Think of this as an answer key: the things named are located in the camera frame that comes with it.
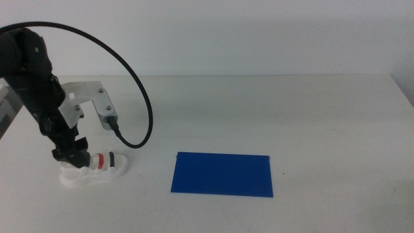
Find white sandal black red straps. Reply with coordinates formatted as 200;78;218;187
59;151;129;188

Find blue rectangular mat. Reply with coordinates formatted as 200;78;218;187
170;151;274;198

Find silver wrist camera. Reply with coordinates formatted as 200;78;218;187
91;87;119;131

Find black braided cable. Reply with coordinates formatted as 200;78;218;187
0;21;153;150

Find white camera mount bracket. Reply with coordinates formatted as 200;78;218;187
58;80;105;129

